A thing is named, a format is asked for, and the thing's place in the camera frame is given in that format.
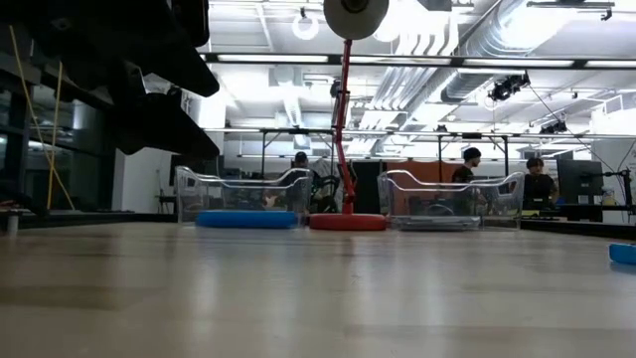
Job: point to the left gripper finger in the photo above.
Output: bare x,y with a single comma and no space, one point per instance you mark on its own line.
159,124
149,54

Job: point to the blue printed disc case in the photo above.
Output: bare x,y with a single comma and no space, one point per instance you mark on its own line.
623,253
248,215

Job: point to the black CD jewel case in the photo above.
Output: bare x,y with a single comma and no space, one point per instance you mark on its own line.
437,227
437,219

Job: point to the black monitor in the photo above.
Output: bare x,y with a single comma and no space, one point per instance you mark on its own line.
199,166
579,181

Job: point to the clear plastic bin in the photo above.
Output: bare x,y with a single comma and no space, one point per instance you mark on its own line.
447,196
238,194

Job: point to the overhead light bar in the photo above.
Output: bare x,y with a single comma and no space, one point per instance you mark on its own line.
273,58

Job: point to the person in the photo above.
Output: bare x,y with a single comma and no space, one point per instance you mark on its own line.
300,160
471,155
536,184

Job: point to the red desk lamp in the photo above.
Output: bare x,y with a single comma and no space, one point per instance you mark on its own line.
355,17

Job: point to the orange partition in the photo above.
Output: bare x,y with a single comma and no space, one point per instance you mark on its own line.
427,166

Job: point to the black ceiling-mounted device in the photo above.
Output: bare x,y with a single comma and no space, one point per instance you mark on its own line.
507,88

